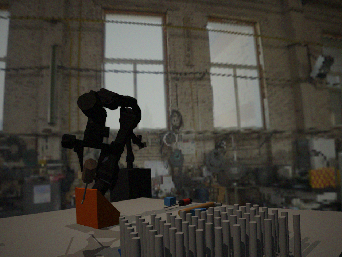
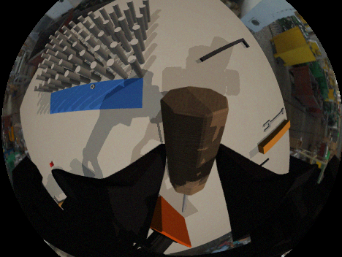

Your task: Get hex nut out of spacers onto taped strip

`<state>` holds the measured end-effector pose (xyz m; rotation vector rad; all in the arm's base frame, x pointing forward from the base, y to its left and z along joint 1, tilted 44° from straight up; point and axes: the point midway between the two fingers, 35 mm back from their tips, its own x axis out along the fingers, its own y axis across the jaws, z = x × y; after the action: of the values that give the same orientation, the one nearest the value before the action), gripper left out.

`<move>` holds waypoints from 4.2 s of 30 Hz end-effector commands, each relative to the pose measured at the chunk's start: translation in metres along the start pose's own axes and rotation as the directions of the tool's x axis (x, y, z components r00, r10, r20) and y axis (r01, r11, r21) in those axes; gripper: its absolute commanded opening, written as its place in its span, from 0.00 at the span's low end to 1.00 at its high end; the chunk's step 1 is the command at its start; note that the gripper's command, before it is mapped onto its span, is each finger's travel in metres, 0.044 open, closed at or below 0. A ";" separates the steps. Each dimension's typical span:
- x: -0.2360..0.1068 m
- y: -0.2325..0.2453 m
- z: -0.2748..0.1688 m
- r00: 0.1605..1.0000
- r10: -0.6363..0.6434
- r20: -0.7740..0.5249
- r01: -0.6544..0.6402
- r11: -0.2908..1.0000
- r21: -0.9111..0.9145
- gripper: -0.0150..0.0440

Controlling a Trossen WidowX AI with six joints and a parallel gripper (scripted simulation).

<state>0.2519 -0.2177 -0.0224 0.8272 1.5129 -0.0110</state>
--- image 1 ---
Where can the wooden-handled hammer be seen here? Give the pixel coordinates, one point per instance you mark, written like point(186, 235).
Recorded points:
point(206, 205)

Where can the blue block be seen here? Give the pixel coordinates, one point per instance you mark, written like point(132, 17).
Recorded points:
point(169, 201)
point(193, 210)

